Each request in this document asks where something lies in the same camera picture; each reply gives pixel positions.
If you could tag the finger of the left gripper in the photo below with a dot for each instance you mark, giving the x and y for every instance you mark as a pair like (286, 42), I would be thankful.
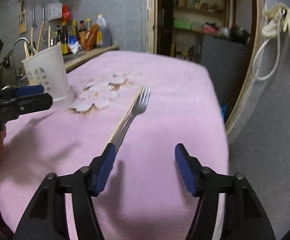
(29, 90)
(21, 105)

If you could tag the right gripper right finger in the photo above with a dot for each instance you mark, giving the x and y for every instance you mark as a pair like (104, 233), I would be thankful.
(198, 181)

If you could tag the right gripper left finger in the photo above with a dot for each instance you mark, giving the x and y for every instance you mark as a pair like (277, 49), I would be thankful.
(88, 182)

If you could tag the silver fork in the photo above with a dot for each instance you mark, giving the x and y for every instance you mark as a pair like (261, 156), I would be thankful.
(138, 108)

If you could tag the silver spoon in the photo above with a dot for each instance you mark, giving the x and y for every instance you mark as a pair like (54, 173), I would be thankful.
(32, 50)

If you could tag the bamboo chopstick long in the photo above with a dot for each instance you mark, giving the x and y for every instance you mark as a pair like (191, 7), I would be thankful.
(32, 36)

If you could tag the chrome sink faucet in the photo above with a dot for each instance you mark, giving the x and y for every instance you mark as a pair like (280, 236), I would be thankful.
(12, 58)

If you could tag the white utensil holder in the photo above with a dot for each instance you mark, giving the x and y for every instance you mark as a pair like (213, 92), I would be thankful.
(47, 68)

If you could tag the wooden counter edge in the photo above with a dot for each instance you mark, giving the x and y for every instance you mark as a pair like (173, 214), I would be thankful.
(83, 57)

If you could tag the pink floral tablecloth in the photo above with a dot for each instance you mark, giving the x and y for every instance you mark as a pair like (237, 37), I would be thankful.
(144, 197)

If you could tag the dark soy sauce bottle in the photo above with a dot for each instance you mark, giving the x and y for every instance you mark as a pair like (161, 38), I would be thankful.
(59, 35)

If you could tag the white blue salt bag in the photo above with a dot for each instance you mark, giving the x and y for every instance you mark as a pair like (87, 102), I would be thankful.
(74, 45)

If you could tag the yellow label sauce bottle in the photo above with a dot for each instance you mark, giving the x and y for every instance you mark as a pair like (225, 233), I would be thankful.
(64, 43)

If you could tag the orange snack bag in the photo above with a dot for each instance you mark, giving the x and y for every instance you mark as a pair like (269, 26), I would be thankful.
(91, 38)

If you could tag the red cap sauce bottle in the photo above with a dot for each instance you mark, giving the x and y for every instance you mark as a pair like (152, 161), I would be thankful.
(82, 32)

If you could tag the red plastic bag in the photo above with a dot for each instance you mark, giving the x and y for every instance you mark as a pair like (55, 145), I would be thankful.
(66, 14)

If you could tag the grey metal cabinet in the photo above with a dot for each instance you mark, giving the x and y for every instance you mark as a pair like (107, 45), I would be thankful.
(224, 61)

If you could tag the black wok on cabinet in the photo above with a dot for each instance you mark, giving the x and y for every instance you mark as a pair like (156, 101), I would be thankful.
(239, 35)

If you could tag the green box on shelf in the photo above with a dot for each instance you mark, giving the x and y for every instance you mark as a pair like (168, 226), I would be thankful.
(182, 24)

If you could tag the wooden wall plaque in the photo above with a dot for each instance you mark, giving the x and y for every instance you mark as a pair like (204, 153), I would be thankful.
(22, 18)

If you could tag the white wall socket box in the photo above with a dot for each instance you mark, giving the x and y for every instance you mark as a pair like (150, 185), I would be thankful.
(54, 11)

